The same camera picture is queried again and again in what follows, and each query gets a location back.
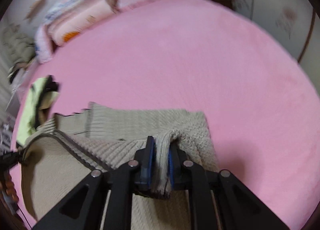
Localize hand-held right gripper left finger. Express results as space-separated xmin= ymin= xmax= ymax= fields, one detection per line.
xmin=32 ymin=136 xmax=157 ymax=230

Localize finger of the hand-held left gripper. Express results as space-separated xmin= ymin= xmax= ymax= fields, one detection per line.
xmin=0 ymin=151 xmax=24 ymax=171

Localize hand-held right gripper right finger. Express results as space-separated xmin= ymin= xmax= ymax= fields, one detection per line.
xmin=168 ymin=143 xmax=290 ymax=230

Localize beige knit cardigan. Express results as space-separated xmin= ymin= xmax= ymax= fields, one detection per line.
xmin=21 ymin=101 xmax=220 ymax=230

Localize green and black folded garment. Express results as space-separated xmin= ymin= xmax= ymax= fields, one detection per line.
xmin=17 ymin=75 xmax=62 ymax=143

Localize pink bed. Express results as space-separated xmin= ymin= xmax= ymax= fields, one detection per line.
xmin=15 ymin=0 xmax=315 ymax=230

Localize olive puffer jacket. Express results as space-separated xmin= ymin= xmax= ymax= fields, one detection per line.
xmin=1 ymin=24 xmax=35 ymax=64

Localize patterned wardrobe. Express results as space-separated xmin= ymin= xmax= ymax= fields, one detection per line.
xmin=220 ymin=0 xmax=320 ymax=71

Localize wooden wall shelf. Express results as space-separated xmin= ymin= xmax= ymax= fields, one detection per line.
xmin=25 ymin=0 xmax=48 ymax=21

